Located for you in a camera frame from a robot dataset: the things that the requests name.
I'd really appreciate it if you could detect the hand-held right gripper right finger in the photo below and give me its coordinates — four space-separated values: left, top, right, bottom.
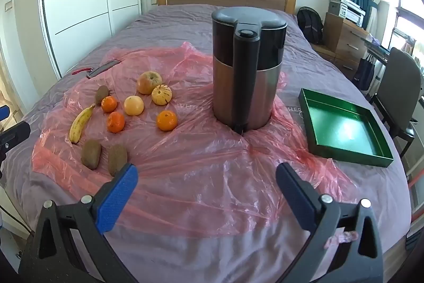
276 162 385 283

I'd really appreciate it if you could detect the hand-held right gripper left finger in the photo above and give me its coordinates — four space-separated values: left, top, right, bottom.
18 163 146 283

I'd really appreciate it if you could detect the brown kiwi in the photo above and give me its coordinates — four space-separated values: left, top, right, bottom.
81 139 102 170
95 85 109 105
108 144 128 177

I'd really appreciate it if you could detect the yellow banana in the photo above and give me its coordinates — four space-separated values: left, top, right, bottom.
69 104 96 143

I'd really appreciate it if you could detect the orange mandarin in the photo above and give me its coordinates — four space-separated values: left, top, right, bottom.
156 110 178 132
101 96 118 113
107 111 126 133

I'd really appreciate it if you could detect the green tray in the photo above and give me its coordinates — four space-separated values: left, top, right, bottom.
298 88 394 168

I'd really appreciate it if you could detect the pale yellow round fruit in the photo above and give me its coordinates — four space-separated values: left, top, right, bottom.
124 95 145 116

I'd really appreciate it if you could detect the striped yellow pepino melon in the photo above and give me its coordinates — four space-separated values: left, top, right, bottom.
151 84 173 105

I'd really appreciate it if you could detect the red-yellow apple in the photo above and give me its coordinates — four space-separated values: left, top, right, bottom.
137 71 162 95

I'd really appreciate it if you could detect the pink plastic scrap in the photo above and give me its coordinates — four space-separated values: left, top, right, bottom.
325 230 360 249

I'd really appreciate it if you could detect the pink plastic sheet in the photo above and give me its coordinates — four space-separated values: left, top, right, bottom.
32 41 365 239

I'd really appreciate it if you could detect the dark flat device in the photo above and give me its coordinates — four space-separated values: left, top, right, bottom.
87 60 120 80

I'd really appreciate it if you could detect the steel and black kettle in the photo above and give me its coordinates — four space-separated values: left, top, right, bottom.
211 6 288 135

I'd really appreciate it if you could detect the dark blue tote bag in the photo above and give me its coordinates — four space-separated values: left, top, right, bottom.
352 53 376 91

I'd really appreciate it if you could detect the grey chair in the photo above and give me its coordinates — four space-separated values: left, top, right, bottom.
369 47 424 159

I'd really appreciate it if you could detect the wooden drawer chest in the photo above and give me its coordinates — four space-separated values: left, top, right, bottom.
323 12 370 66

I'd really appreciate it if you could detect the glass top desk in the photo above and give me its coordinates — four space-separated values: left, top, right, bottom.
364 34 424 71

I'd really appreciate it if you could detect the black backpack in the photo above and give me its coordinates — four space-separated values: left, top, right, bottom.
296 6 324 45

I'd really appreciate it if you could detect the purple bed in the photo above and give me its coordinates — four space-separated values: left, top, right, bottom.
0 4 413 283

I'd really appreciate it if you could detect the white printer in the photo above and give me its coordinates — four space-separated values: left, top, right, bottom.
329 0 366 28

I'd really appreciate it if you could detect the window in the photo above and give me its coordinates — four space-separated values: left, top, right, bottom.
387 0 424 71

